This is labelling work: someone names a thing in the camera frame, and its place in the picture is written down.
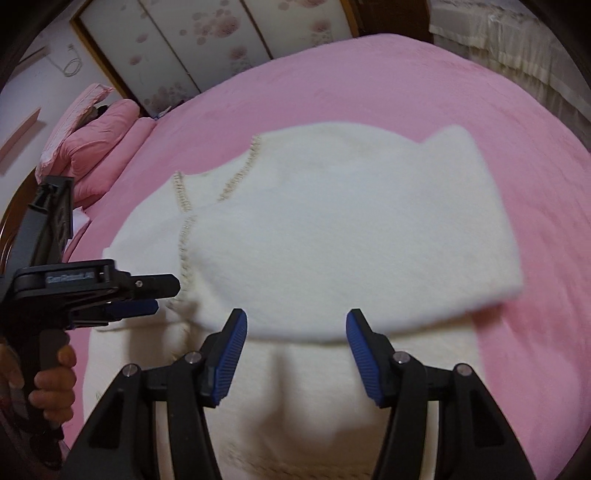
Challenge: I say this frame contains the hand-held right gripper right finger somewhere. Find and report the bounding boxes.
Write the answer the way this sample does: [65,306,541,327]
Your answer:
[346,308,542,480]

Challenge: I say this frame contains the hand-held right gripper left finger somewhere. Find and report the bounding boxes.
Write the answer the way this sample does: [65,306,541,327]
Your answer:
[69,308,248,480]

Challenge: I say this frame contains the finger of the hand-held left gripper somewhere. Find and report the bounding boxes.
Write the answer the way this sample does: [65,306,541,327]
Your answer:
[107,299,160,325]
[133,273,181,300]

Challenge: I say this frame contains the white knit sweater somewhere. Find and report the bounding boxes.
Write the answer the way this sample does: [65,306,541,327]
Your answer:
[85,121,525,480]

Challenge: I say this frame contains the person's left hand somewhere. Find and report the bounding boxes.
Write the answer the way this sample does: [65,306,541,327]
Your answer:
[0,344,78,410]

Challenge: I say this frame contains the wooden headboard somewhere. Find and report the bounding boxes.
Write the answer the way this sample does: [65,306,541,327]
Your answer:
[0,167,40,278]

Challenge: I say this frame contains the pink pillows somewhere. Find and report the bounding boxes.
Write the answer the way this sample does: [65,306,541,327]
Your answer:
[69,99,158,212]

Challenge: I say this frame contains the floral sliding door wardrobe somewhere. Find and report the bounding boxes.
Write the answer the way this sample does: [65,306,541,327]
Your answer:
[69,0,365,119]

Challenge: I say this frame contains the pink bed sheet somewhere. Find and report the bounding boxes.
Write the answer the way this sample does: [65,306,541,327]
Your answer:
[60,36,591,464]

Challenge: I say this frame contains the white curtain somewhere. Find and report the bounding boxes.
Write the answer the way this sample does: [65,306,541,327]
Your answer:
[428,0,591,155]

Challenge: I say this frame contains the pink wall strip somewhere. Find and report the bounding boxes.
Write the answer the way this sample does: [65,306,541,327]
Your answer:
[0,107,42,163]

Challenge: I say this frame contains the white wall cable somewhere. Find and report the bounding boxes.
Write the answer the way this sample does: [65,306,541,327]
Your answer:
[61,43,85,78]

